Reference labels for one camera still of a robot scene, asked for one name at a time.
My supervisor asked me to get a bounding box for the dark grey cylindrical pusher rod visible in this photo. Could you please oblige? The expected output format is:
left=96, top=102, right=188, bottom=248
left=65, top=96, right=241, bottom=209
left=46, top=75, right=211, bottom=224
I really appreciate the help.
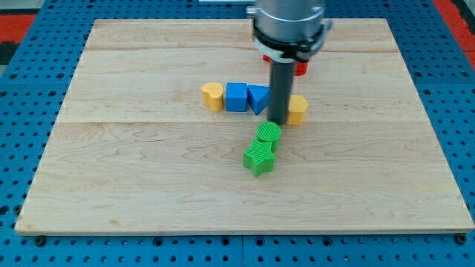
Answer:
left=267, top=60, right=295, bottom=125

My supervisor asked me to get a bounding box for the green circle block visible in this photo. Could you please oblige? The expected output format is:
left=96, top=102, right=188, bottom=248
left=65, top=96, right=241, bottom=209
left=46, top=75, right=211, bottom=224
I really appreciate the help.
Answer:
left=256, top=122, right=281, bottom=152

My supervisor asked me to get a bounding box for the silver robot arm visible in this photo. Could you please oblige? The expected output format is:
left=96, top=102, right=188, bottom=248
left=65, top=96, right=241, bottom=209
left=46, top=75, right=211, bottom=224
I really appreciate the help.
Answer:
left=246, top=0, right=333, bottom=125

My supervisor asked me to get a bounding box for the green star block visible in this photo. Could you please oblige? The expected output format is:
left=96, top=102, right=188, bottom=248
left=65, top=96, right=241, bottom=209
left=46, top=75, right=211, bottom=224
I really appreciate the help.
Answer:
left=243, top=139, right=275, bottom=177

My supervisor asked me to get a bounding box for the red block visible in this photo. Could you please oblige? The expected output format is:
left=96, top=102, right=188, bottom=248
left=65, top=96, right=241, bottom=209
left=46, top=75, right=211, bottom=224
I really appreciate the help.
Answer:
left=262, top=54, right=309, bottom=76

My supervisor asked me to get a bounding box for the blue triangle block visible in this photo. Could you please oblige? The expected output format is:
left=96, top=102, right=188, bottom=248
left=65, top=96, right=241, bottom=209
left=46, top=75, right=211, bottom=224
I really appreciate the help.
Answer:
left=247, top=85, right=269, bottom=115

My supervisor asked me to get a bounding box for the yellow pentagon block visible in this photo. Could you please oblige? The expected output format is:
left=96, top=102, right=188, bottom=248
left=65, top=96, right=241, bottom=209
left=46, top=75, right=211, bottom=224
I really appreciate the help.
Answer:
left=286, top=95, right=309, bottom=125

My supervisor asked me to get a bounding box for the blue cube block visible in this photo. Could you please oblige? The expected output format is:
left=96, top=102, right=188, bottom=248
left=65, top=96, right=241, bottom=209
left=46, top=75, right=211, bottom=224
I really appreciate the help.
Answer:
left=226, top=82, right=247, bottom=112

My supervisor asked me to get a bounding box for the yellow heart block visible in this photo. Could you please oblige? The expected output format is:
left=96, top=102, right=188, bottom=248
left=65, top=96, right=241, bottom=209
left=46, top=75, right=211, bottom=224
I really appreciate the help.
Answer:
left=201, top=82, right=224, bottom=112

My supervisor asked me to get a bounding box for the wooden board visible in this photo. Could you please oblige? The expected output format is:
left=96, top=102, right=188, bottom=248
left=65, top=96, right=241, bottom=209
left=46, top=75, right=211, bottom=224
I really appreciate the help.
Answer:
left=16, top=19, right=474, bottom=236

